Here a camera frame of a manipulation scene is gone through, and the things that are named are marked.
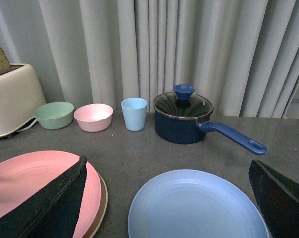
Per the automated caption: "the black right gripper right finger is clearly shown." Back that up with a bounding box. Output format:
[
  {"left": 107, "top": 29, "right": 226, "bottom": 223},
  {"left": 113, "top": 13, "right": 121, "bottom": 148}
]
[{"left": 248, "top": 160, "right": 299, "bottom": 238}]

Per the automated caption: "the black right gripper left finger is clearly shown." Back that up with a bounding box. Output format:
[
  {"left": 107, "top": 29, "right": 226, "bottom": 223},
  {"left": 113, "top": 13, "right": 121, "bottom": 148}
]
[{"left": 0, "top": 156, "right": 87, "bottom": 238}]

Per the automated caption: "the pink plate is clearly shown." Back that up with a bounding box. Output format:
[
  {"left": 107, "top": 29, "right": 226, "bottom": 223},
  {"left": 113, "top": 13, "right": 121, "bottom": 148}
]
[{"left": 0, "top": 151, "right": 102, "bottom": 238}]

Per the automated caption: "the blue plate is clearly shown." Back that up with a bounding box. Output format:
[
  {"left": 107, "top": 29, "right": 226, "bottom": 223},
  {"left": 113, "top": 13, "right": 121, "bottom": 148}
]
[{"left": 128, "top": 169, "right": 269, "bottom": 238}]

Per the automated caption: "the beige plate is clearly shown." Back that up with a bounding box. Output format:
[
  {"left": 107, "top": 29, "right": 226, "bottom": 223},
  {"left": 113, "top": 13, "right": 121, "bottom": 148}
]
[{"left": 83, "top": 172, "right": 108, "bottom": 238}]

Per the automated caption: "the green plastic bowl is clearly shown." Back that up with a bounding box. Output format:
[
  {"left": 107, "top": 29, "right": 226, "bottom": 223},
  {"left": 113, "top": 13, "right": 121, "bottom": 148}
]
[{"left": 34, "top": 102, "right": 74, "bottom": 130}]

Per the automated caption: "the pink plastic bowl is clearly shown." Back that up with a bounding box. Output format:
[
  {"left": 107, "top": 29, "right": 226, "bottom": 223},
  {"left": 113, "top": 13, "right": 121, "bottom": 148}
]
[{"left": 74, "top": 103, "right": 113, "bottom": 132}]

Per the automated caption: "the cream two-slot toaster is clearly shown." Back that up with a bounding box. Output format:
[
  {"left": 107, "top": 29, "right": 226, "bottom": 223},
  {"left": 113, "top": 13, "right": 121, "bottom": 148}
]
[{"left": 0, "top": 64, "right": 46, "bottom": 138}]

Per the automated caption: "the dark blue saucepan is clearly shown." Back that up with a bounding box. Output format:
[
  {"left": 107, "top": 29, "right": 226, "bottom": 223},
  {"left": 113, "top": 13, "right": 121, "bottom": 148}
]
[{"left": 155, "top": 110, "right": 267, "bottom": 155}]

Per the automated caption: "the light blue plastic cup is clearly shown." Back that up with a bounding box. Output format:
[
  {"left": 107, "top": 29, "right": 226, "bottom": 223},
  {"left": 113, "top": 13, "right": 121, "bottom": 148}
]
[{"left": 121, "top": 98, "right": 147, "bottom": 131}]

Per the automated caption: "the glass lid with blue knob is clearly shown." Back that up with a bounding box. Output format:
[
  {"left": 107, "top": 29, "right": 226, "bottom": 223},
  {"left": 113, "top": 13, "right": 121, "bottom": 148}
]
[{"left": 153, "top": 84, "right": 213, "bottom": 119}]

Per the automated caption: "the grey pleated curtain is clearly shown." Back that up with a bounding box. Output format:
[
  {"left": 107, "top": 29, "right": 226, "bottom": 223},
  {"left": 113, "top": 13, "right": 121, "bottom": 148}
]
[{"left": 0, "top": 0, "right": 299, "bottom": 119}]

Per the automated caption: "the white toaster power cord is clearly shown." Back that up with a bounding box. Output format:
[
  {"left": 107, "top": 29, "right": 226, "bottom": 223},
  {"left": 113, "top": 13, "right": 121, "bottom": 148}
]
[{"left": 16, "top": 118, "right": 38, "bottom": 133}]

